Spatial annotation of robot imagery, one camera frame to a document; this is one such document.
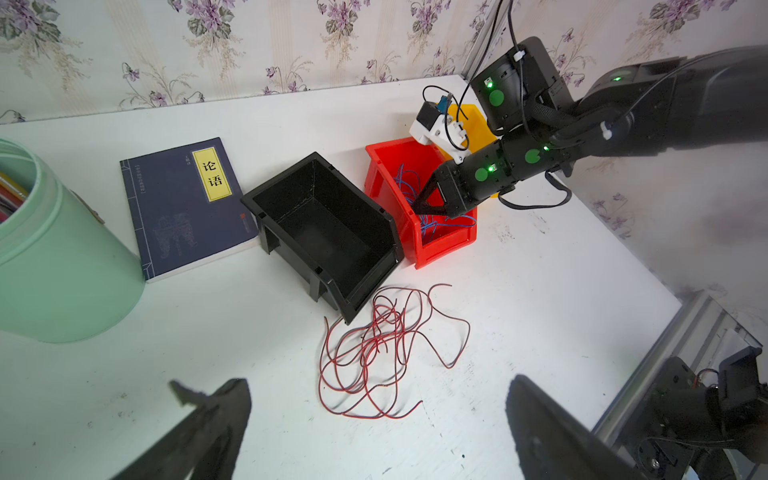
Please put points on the coloured pencils bundle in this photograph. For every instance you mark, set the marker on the coloured pencils bundle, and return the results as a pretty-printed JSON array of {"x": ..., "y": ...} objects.
[{"x": 13, "y": 196}]

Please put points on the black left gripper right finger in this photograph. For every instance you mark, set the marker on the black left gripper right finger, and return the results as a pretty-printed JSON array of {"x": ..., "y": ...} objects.
[{"x": 552, "y": 444}]

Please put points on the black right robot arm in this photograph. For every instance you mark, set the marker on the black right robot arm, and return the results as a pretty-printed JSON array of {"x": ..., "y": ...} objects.
[{"x": 637, "y": 110}]

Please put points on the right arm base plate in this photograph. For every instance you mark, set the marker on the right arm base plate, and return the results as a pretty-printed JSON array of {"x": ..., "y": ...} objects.
[{"x": 683, "y": 424}]

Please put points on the green pen cup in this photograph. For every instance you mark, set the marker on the green pen cup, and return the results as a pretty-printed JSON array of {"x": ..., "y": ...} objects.
[{"x": 64, "y": 276}]

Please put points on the dark blue book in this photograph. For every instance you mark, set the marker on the dark blue book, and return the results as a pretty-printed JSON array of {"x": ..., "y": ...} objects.
[{"x": 186, "y": 209}]

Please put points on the black plastic bin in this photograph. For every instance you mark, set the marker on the black plastic bin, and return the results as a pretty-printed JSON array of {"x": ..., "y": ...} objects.
[{"x": 340, "y": 241}]

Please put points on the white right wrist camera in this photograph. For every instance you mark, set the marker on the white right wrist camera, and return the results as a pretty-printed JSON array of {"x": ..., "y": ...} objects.
[{"x": 434, "y": 125}]

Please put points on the aluminium rail frame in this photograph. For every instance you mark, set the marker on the aluminium rail frame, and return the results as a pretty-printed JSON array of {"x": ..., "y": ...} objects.
[{"x": 702, "y": 334}]

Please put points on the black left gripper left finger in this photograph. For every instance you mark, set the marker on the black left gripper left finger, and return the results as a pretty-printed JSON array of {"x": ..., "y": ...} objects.
[{"x": 206, "y": 443}]

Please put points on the yellow plastic bin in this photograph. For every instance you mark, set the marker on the yellow plastic bin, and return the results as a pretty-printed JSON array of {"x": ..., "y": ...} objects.
[{"x": 474, "y": 123}]

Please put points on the red plastic bin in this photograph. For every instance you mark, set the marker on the red plastic bin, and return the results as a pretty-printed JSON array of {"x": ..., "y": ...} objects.
[{"x": 397, "y": 172}]

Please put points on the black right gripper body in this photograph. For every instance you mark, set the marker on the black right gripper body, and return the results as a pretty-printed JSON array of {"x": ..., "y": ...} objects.
[{"x": 464, "y": 186}]

